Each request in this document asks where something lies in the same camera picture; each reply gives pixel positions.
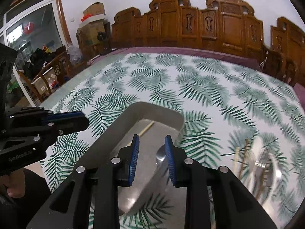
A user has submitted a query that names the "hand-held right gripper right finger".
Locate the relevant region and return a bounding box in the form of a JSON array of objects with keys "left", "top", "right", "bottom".
[{"left": 165, "top": 135, "right": 278, "bottom": 229}]

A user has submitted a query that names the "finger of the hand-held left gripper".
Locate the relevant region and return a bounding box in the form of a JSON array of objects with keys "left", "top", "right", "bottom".
[
  {"left": 7, "top": 107, "right": 84, "bottom": 124},
  {"left": 2, "top": 117, "right": 89, "bottom": 151}
]

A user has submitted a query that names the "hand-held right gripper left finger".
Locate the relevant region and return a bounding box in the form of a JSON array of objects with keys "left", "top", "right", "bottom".
[{"left": 26, "top": 134, "right": 140, "bottom": 229}]

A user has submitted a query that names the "metal spoon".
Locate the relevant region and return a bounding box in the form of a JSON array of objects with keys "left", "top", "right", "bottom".
[{"left": 155, "top": 145, "right": 172, "bottom": 170}]

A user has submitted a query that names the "light wooden chopstick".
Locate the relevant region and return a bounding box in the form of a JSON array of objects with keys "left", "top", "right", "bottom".
[{"left": 139, "top": 122, "right": 155, "bottom": 138}]

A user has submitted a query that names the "stainless steel tray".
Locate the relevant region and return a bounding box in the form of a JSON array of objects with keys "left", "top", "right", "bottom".
[{"left": 83, "top": 101, "right": 185, "bottom": 222}]

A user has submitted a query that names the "brown wooden chopstick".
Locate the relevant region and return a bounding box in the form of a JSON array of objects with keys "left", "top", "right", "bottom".
[{"left": 239, "top": 138, "right": 250, "bottom": 180}]

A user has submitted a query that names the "metal fork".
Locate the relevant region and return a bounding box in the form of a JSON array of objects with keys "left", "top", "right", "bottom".
[{"left": 253, "top": 146, "right": 280, "bottom": 197}]

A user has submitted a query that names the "person's left hand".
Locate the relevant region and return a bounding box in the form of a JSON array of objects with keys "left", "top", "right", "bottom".
[{"left": 0, "top": 168, "right": 26, "bottom": 197}]

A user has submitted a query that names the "pile of dark clothes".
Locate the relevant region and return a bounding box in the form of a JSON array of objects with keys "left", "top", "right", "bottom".
[{"left": 28, "top": 48, "right": 58, "bottom": 65}]

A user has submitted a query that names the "cardboard box of goods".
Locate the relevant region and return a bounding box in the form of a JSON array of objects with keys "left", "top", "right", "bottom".
[{"left": 34, "top": 69, "right": 63, "bottom": 94}]

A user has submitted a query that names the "red lantern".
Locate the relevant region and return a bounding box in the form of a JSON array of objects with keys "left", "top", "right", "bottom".
[{"left": 22, "top": 22, "right": 35, "bottom": 35}]

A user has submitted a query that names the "wooden chair with armrests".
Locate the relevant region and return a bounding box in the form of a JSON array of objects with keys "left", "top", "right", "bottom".
[{"left": 18, "top": 50, "right": 72, "bottom": 102}]

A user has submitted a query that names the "glass sliding door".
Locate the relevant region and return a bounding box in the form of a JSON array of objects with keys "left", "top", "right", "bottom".
[{"left": 0, "top": 0, "right": 72, "bottom": 108}]

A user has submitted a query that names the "clear plastic bag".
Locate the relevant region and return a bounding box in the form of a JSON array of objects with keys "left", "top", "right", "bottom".
[{"left": 67, "top": 42, "right": 83, "bottom": 65}]

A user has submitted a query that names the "leaf print tablecloth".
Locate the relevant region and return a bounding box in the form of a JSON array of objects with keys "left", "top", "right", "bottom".
[{"left": 39, "top": 52, "right": 305, "bottom": 229}]

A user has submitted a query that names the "large worn cardboard box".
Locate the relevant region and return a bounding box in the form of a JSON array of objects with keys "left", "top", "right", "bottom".
[{"left": 76, "top": 23, "right": 111, "bottom": 52}]

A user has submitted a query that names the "white flat box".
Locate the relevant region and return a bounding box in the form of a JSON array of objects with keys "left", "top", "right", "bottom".
[{"left": 79, "top": 17, "right": 105, "bottom": 29}]

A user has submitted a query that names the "open cardboard box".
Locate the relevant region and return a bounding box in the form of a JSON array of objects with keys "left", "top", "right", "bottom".
[{"left": 83, "top": 2, "right": 106, "bottom": 21}]

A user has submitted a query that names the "long carved wooden bench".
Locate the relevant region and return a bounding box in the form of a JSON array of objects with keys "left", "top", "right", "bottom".
[{"left": 111, "top": 0, "right": 265, "bottom": 58}]

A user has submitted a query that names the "carved wooden armchair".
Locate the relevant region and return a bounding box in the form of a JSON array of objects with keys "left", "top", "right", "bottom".
[{"left": 260, "top": 17, "right": 305, "bottom": 86}]

